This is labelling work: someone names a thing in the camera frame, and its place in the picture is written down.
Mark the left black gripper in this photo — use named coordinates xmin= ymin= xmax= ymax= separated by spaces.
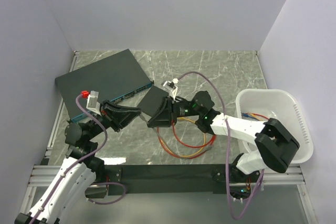
xmin=86 ymin=99 xmax=142 ymax=141

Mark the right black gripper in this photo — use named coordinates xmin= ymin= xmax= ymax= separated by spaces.
xmin=148 ymin=95 xmax=203 ymax=127

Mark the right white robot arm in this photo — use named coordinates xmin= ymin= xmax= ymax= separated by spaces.
xmin=147 ymin=91 xmax=300 ymax=182

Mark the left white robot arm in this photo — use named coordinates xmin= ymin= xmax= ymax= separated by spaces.
xmin=15 ymin=94 xmax=141 ymax=223

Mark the small black flat box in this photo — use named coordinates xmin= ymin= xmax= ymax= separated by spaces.
xmin=137 ymin=86 xmax=169 ymax=116

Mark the white plastic bin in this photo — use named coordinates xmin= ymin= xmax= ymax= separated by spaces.
xmin=235 ymin=89 xmax=314 ymax=164

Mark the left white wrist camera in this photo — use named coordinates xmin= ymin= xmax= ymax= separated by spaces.
xmin=81 ymin=91 xmax=101 ymax=115

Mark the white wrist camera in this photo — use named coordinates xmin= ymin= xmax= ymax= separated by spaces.
xmin=162 ymin=78 xmax=178 ymax=100
xmin=81 ymin=91 xmax=101 ymax=115

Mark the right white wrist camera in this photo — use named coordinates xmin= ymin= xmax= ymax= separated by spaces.
xmin=162 ymin=78 xmax=178 ymax=100

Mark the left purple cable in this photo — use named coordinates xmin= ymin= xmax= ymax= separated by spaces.
xmin=25 ymin=94 xmax=128 ymax=224

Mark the purple cable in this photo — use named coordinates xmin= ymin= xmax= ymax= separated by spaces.
xmin=25 ymin=94 xmax=128 ymax=224
xmin=176 ymin=71 xmax=265 ymax=220

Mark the large black network switch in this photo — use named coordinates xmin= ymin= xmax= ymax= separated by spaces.
xmin=55 ymin=49 xmax=154 ymax=122

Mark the yellow ethernet cable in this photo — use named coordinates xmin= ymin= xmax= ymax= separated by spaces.
xmin=160 ymin=118 xmax=211 ymax=158

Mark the red ethernet cable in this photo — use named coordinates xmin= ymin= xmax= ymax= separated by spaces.
xmin=156 ymin=123 xmax=217 ymax=159

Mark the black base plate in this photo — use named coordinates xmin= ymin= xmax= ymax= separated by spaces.
xmin=73 ymin=164 xmax=263 ymax=196

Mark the yellow cable in bin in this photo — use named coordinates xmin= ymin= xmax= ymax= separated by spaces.
xmin=246 ymin=113 xmax=265 ymax=122

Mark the aluminium frame rail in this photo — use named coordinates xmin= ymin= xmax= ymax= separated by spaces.
xmin=28 ymin=165 xmax=306 ymax=187

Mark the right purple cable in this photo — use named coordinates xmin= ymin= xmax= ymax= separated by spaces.
xmin=176 ymin=71 xmax=265 ymax=220

